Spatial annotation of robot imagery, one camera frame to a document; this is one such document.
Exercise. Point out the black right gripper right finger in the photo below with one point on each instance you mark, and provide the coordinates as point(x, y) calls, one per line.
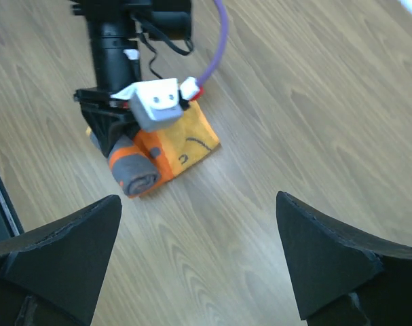
point(342, 275)

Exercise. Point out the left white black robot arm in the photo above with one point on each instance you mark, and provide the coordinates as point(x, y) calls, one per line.
point(144, 21)

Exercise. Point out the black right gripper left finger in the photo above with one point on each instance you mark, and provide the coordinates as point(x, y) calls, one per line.
point(53, 275)

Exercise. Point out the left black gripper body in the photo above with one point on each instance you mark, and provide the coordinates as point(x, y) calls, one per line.
point(109, 118)

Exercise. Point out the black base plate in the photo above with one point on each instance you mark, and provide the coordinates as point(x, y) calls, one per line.
point(2, 203)

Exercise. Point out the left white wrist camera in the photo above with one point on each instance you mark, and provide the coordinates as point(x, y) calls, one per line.
point(157, 104)

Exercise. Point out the orange towel with blue spots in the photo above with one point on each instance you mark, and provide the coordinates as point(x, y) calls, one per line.
point(148, 160)

